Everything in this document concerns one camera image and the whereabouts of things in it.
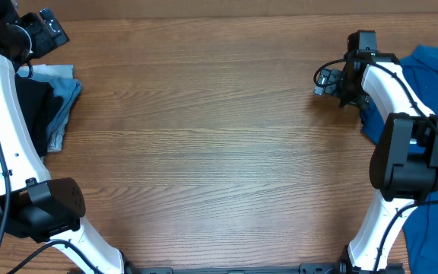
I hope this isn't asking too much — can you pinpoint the cardboard board at back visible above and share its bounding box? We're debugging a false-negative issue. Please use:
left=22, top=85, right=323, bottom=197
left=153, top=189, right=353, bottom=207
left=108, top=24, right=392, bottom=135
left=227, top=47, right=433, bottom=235
left=0, top=0, right=438, bottom=21

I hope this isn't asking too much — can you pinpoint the folded light blue shirt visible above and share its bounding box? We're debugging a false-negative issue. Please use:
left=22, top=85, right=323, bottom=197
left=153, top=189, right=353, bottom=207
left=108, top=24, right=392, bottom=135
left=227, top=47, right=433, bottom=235
left=0, top=72, right=82, bottom=172

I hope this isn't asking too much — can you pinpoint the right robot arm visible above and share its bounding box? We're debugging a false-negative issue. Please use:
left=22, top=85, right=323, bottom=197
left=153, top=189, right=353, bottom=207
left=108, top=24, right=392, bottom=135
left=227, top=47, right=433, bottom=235
left=313, top=50, right=438, bottom=273

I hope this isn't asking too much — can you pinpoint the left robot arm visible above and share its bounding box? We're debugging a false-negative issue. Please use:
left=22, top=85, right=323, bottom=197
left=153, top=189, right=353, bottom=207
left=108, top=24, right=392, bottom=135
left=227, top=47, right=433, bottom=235
left=0, top=1, right=127, bottom=273

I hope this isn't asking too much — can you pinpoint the folded white patterned cloth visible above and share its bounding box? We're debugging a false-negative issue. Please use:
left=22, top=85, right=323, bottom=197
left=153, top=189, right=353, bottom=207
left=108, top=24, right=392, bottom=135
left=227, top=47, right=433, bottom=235
left=17, top=63, right=75, bottom=153

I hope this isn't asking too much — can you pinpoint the black t-shirt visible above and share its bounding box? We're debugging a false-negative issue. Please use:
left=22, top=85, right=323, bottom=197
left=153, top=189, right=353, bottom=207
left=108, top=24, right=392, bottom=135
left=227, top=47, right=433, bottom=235
left=15, top=76, right=64, bottom=157

